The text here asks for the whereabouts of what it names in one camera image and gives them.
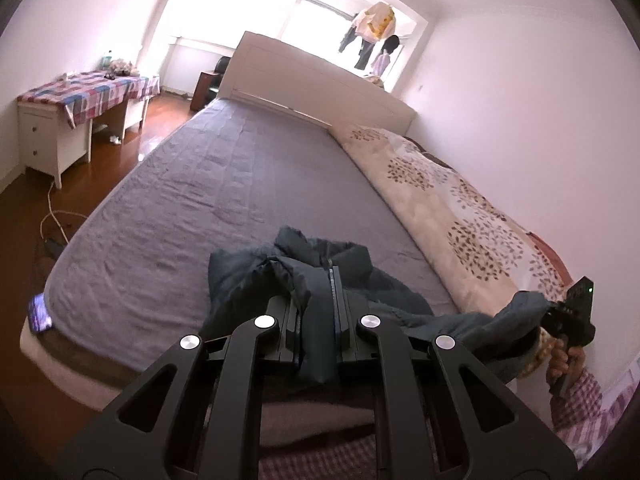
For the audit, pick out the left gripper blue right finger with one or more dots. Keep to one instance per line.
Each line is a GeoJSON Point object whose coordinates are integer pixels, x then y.
{"type": "Point", "coordinates": [340, 317]}

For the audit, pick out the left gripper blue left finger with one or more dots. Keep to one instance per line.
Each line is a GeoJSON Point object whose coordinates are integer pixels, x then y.
{"type": "Point", "coordinates": [293, 328]}

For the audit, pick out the dark green quilted puffer jacket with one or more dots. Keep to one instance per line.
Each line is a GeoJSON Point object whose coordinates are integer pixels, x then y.
{"type": "Point", "coordinates": [312, 272]}

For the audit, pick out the pink plaid pajama clothing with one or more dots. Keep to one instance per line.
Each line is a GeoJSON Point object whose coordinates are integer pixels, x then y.
{"type": "Point", "coordinates": [580, 422]}

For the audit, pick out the person's right hand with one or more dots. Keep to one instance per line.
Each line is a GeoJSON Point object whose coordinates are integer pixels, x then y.
{"type": "Point", "coordinates": [567, 363]}

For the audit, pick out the beige leaf-pattern duvet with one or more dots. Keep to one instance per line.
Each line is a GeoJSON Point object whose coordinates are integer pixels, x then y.
{"type": "Point", "coordinates": [482, 256]}

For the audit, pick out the grey quilted bed mattress cover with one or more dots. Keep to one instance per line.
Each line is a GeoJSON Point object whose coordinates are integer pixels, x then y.
{"type": "Point", "coordinates": [134, 278]}

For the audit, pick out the white wooden headboard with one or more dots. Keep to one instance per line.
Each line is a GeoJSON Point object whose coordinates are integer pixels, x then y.
{"type": "Point", "coordinates": [274, 74]}

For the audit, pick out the phone on bed corner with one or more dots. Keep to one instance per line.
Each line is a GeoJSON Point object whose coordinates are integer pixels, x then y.
{"type": "Point", "coordinates": [39, 318]}

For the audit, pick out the hanging laundry at window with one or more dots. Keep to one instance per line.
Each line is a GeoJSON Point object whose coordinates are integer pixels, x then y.
{"type": "Point", "coordinates": [374, 25]}

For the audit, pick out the white desk with drawers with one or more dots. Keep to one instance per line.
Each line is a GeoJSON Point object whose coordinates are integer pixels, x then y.
{"type": "Point", "coordinates": [50, 145]}

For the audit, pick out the plaid checked tablecloth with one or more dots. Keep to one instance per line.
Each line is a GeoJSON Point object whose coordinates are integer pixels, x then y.
{"type": "Point", "coordinates": [88, 95]}

